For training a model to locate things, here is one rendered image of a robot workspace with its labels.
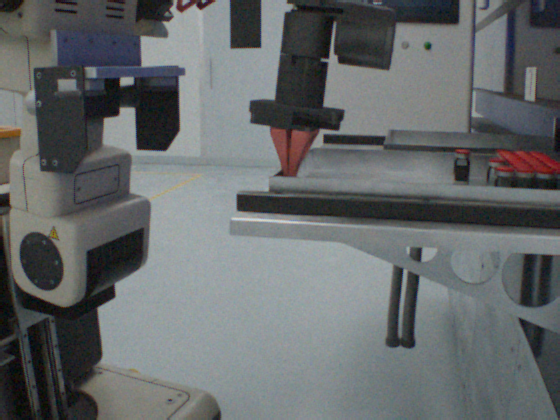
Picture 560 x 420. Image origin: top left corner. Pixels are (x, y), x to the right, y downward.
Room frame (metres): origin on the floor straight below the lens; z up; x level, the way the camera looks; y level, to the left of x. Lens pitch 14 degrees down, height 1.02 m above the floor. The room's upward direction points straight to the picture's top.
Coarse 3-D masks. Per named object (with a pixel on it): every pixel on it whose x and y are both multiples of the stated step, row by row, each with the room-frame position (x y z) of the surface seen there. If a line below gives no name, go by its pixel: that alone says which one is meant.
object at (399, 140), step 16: (384, 144) 0.90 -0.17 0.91; (400, 144) 0.90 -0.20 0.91; (416, 144) 1.14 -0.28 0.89; (432, 144) 1.13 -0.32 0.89; (448, 144) 1.13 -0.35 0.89; (464, 144) 1.12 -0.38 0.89; (480, 144) 1.11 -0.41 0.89; (496, 144) 1.10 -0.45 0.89; (512, 144) 1.10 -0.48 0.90; (528, 144) 1.09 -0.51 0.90; (544, 144) 1.08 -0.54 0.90
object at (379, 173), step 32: (320, 160) 0.85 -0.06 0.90; (352, 160) 0.83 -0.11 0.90; (384, 160) 0.82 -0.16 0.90; (416, 160) 0.81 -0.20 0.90; (448, 160) 0.80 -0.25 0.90; (480, 160) 0.79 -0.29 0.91; (288, 192) 0.59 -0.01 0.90; (320, 192) 0.59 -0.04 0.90; (352, 192) 0.58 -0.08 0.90; (384, 192) 0.57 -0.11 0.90; (416, 192) 0.56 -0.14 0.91; (448, 192) 0.55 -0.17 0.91; (480, 192) 0.55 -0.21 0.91; (512, 192) 0.54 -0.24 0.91; (544, 192) 0.53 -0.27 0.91
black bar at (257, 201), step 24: (240, 192) 0.59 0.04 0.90; (264, 192) 0.59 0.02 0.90; (360, 216) 0.55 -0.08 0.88; (384, 216) 0.55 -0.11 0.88; (408, 216) 0.54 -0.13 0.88; (432, 216) 0.54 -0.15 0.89; (456, 216) 0.53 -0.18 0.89; (480, 216) 0.53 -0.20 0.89; (504, 216) 0.52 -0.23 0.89; (528, 216) 0.52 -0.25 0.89; (552, 216) 0.51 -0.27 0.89
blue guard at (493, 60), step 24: (528, 0) 1.03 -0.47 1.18; (552, 0) 0.85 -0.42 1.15; (504, 24) 1.29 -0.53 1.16; (528, 24) 1.02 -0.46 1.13; (552, 24) 0.84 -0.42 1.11; (480, 48) 1.72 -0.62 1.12; (504, 48) 1.28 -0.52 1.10; (528, 48) 1.01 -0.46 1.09; (552, 48) 0.84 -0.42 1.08; (480, 72) 1.70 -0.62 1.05; (504, 72) 1.26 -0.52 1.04; (552, 72) 0.83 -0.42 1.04; (552, 96) 0.82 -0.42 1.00
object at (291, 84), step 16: (288, 64) 0.63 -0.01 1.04; (320, 64) 0.63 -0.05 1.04; (288, 80) 0.63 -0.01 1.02; (304, 80) 0.62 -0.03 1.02; (320, 80) 0.63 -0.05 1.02; (288, 96) 0.63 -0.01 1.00; (304, 96) 0.62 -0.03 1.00; (320, 96) 0.63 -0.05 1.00; (304, 112) 0.62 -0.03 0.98; (320, 112) 0.61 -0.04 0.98; (336, 112) 0.61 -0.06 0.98
